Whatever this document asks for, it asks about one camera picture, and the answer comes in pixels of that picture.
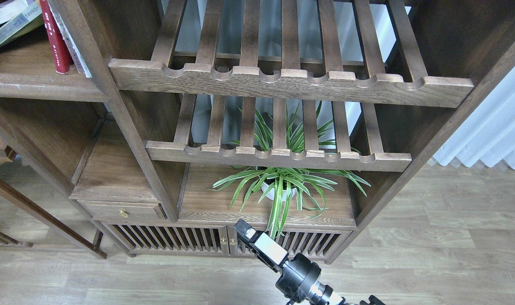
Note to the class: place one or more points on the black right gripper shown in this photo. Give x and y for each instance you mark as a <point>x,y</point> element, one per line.
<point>298,275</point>

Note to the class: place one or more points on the red paperback book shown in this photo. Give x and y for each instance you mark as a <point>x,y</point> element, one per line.
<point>62,58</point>

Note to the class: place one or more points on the lavender white paperback book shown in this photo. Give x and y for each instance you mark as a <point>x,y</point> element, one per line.
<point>10,8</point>

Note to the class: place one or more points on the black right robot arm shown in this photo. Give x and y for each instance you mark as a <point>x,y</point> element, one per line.
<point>330,296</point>

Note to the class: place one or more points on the green spider plant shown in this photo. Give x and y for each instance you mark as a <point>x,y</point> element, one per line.
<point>284,183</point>

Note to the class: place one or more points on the dark wooden bookshelf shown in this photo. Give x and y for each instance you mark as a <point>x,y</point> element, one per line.
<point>379,85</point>

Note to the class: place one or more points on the brass drawer knob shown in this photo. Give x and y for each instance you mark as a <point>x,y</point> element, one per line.
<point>123,213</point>

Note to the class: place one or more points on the white pleated curtain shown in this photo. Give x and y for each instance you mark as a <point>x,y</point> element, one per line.
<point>487,136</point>

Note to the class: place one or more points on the upright white book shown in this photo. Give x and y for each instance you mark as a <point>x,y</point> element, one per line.
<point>73,18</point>

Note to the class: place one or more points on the upright brown-spined book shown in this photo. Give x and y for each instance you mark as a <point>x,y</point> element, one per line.
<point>74,53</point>

